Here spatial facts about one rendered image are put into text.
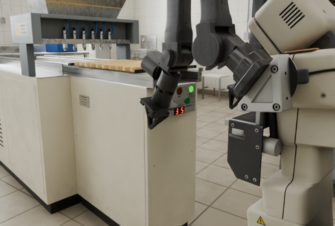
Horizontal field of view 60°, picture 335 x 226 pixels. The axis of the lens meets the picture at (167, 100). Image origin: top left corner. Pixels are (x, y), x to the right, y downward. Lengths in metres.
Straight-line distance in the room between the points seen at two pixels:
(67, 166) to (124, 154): 0.57
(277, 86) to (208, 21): 0.20
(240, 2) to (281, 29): 4.96
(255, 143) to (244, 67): 0.24
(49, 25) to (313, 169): 1.53
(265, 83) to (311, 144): 0.23
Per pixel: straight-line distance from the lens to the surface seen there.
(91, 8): 1.95
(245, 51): 0.64
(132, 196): 1.48
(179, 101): 1.33
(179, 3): 0.76
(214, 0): 0.69
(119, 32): 2.08
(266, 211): 0.86
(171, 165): 1.43
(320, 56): 0.68
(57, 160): 1.87
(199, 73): 1.41
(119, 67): 1.35
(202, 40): 0.67
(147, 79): 1.22
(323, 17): 0.73
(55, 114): 1.79
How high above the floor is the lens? 1.02
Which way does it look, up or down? 11 degrees down
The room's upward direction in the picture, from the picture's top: straight up
